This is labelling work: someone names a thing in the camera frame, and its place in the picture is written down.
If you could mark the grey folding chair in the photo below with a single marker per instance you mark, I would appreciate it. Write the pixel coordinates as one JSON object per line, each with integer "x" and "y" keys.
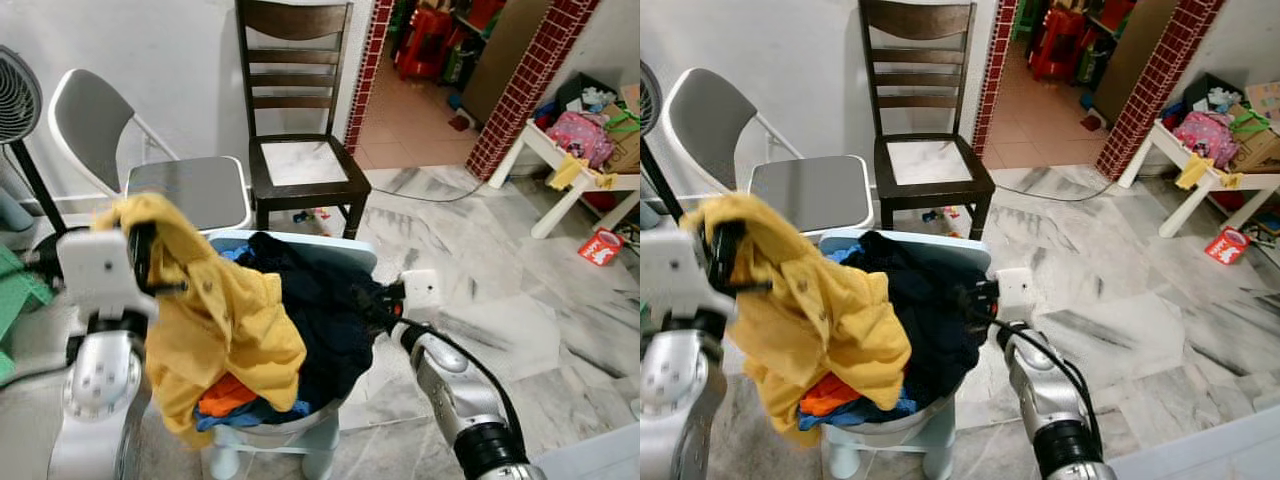
{"x": 815, "y": 190}
{"x": 190, "y": 190}

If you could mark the red plastic stool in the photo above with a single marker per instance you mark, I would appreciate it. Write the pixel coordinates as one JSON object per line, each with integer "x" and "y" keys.
{"x": 425, "y": 45}
{"x": 1058, "y": 45}

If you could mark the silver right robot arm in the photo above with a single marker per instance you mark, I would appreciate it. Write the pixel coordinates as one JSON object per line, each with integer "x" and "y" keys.
{"x": 450, "y": 385}
{"x": 1040, "y": 385}

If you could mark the yellow garment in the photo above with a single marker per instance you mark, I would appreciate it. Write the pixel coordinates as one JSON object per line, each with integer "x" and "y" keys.
{"x": 230, "y": 320}
{"x": 830, "y": 320}

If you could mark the grey laundry basket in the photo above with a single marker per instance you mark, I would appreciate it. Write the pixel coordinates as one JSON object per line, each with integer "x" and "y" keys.
{"x": 910, "y": 425}
{"x": 300, "y": 425}

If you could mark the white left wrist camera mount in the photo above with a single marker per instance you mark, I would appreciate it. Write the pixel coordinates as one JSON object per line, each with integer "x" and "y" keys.
{"x": 95, "y": 270}
{"x": 675, "y": 270}

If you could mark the light blue plastic stool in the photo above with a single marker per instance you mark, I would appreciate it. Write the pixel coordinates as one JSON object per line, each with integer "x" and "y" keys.
{"x": 222, "y": 462}
{"x": 840, "y": 462}

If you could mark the white side table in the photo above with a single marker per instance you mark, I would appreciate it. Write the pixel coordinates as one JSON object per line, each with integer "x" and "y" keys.
{"x": 1190, "y": 212}
{"x": 560, "y": 212}

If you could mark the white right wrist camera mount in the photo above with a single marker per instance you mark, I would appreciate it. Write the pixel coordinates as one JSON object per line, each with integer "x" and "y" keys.
{"x": 420, "y": 292}
{"x": 1013, "y": 292}

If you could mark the pink backpack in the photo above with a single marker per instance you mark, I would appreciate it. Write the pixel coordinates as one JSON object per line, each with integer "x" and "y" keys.
{"x": 580, "y": 138}
{"x": 1205, "y": 138}

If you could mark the dark wooden chair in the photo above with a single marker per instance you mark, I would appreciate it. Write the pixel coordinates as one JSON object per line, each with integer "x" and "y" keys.
{"x": 930, "y": 195}
{"x": 300, "y": 195}

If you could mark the green plastic step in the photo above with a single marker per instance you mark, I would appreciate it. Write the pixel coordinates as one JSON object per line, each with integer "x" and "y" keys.
{"x": 20, "y": 295}

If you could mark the cardboard box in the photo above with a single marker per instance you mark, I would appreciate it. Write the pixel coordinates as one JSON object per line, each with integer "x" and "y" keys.
{"x": 625, "y": 150}
{"x": 1260, "y": 150}

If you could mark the blue garment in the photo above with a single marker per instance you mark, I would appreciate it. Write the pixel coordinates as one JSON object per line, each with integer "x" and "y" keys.
{"x": 260, "y": 415}
{"x": 870, "y": 415}

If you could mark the small yellow cloth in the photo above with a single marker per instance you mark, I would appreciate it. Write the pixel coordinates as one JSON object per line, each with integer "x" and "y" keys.
{"x": 1192, "y": 172}
{"x": 565, "y": 172}

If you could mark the orange garment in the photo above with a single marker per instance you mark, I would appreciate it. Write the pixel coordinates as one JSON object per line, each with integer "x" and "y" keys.
{"x": 225, "y": 395}
{"x": 830, "y": 395}

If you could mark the red printed box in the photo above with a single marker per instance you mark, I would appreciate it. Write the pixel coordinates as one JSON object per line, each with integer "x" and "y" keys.
{"x": 1227, "y": 246}
{"x": 602, "y": 247}

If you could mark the standing fan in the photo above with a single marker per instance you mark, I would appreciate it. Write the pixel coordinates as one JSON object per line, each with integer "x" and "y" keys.
{"x": 15, "y": 95}
{"x": 647, "y": 100}

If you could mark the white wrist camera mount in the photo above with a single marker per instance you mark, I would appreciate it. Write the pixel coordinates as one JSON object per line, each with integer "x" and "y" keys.
{"x": 420, "y": 292}
{"x": 675, "y": 270}
{"x": 1013, "y": 292}
{"x": 95, "y": 270}

